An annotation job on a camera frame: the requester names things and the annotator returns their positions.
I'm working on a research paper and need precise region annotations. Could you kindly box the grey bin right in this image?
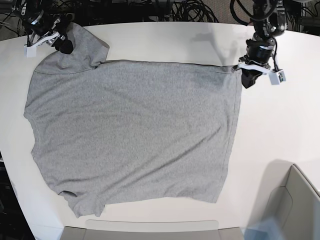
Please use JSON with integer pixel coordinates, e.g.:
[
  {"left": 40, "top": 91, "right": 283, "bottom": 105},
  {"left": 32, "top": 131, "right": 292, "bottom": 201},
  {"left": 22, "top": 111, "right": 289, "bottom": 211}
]
[{"left": 264, "top": 165, "right": 320, "bottom": 240}]

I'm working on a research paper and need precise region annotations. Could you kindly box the grey T-shirt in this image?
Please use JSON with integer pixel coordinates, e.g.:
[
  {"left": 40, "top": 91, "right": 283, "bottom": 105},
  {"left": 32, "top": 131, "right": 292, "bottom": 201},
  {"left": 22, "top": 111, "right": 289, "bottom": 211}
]
[{"left": 24, "top": 23, "right": 242, "bottom": 217}]

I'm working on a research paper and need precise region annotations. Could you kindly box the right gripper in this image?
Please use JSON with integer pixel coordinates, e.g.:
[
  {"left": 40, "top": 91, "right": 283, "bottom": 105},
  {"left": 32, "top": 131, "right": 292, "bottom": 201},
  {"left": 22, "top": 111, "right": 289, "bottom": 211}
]
[{"left": 31, "top": 17, "right": 74, "bottom": 54}]

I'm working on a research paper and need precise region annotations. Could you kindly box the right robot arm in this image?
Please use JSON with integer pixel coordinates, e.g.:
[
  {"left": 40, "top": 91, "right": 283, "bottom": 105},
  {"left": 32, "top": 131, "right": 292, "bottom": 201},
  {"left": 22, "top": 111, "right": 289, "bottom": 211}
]
[{"left": 12, "top": 0, "right": 74, "bottom": 58}]

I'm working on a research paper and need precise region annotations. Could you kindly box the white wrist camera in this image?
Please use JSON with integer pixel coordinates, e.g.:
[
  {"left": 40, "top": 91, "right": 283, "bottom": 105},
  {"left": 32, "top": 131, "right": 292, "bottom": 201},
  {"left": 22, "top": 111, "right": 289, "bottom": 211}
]
[
  {"left": 269, "top": 69, "right": 286, "bottom": 85},
  {"left": 24, "top": 44, "right": 37, "bottom": 58}
]

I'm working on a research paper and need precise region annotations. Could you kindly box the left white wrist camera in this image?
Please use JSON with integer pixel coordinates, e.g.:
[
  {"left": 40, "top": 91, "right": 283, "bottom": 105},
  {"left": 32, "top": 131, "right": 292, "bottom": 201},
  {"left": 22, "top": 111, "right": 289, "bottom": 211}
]
[{"left": 269, "top": 69, "right": 286, "bottom": 85}]

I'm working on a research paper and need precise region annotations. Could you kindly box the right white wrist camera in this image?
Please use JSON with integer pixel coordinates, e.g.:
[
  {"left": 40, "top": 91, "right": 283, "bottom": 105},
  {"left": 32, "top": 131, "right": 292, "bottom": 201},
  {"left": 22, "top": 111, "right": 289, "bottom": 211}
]
[{"left": 24, "top": 44, "right": 37, "bottom": 58}]

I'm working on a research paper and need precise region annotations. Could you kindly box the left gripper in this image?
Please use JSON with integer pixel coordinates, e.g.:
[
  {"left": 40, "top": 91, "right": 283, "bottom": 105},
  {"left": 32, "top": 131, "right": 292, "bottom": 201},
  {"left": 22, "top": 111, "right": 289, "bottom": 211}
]
[{"left": 238, "top": 38, "right": 275, "bottom": 89}]

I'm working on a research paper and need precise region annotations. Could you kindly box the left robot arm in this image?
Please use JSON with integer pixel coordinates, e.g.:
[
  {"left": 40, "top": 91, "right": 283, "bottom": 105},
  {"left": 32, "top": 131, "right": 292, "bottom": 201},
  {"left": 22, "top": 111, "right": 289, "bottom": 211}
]
[{"left": 234, "top": 0, "right": 287, "bottom": 89}]

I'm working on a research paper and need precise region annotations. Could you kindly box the grey chair back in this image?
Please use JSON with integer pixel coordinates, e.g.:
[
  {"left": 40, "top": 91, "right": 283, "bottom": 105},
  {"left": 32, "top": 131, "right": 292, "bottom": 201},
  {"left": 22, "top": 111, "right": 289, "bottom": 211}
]
[{"left": 60, "top": 219, "right": 244, "bottom": 240}]

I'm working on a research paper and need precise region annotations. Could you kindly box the black cable bundle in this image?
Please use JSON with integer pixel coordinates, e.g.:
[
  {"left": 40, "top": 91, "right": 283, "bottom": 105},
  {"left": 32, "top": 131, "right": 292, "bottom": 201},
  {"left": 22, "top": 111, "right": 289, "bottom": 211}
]
[{"left": 163, "top": 0, "right": 221, "bottom": 23}]

